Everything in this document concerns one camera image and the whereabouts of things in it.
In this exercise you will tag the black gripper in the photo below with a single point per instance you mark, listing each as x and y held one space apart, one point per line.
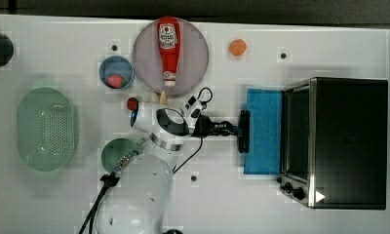
205 127

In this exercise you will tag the black toaster oven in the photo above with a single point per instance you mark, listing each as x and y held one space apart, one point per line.
324 139

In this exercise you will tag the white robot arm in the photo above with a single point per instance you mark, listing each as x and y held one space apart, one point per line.
137 188

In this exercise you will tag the grey round plate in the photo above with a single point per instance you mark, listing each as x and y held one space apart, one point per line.
192 63

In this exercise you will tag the orange fruit toy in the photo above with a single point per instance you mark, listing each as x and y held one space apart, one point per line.
237 47

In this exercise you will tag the red strawberry toy on table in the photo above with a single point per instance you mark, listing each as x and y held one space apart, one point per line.
132 103

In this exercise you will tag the red ketchup bottle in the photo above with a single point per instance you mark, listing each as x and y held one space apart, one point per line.
168 30

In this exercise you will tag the green small bowl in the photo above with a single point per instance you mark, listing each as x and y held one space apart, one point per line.
117 153

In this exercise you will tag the red strawberry toy in bowl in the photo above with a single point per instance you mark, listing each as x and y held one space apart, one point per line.
115 81

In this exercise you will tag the blue small bowl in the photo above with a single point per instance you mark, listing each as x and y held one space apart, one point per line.
117 65

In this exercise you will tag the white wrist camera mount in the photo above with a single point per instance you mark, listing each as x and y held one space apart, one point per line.
191 111

